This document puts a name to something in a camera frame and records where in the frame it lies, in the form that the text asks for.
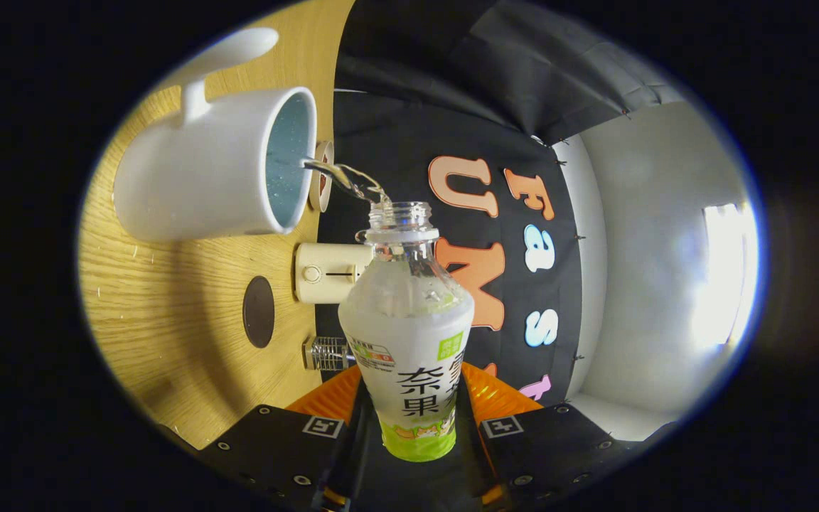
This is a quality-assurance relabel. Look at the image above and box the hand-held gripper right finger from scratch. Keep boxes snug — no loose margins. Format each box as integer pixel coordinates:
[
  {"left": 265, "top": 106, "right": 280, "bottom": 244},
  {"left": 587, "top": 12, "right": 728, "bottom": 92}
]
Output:
[{"left": 452, "top": 363, "right": 641, "bottom": 509}]

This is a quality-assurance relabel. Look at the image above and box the dark brown round coaster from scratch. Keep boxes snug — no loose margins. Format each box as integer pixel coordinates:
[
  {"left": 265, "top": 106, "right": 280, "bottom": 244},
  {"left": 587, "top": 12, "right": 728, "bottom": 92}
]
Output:
[{"left": 242, "top": 276, "right": 276, "bottom": 349}]

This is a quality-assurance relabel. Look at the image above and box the white round dish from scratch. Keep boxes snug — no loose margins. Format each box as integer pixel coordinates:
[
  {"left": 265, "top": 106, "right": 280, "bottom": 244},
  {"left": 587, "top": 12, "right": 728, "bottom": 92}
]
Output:
[{"left": 308, "top": 140, "right": 335, "bottom": 213}]

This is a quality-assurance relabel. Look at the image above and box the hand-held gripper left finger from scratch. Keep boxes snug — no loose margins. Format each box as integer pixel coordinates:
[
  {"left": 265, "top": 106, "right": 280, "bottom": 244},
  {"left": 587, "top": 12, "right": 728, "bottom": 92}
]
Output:
[{"left": 196, "top": 364, "right": 371, "bottom": 512}]

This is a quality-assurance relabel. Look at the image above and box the wooden table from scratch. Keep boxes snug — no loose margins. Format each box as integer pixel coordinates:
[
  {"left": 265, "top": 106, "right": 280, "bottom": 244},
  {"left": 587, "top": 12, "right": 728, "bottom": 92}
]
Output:
[{"left": 77, "top": 0, "right": 357, "bottom": 451}]

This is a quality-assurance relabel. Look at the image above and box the wire mesh holder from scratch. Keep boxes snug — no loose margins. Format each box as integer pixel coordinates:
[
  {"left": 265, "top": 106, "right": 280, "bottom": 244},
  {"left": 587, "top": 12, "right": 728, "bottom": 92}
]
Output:
[{"left": 302, "top": 336, "right": 358, "bottom": 372}]

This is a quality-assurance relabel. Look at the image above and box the white toaster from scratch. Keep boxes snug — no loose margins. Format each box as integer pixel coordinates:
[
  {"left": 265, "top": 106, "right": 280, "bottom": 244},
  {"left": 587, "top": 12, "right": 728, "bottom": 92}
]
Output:
[{"left": 294, "top": 242, "right": 375, "bottom": 305}]

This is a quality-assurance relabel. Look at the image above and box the large ceiling light panel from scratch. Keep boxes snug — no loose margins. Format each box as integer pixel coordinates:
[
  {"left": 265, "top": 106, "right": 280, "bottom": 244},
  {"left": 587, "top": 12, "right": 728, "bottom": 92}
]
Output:
[{"left": 690, "top": 201, "right": 759, "bottom": 349}]

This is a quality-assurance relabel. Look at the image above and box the clear juice bottle green label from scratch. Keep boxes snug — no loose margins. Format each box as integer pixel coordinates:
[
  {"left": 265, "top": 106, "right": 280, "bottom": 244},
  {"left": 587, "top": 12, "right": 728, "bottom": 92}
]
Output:
[{"left": 338, "top": 201, "right": 476, "bottom": 463}]

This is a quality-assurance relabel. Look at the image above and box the white cup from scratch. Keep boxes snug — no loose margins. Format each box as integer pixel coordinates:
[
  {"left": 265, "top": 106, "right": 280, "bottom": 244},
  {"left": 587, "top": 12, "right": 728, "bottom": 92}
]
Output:
[{"left": 112, "top": 27, "right": 319, "bottom": 244}]

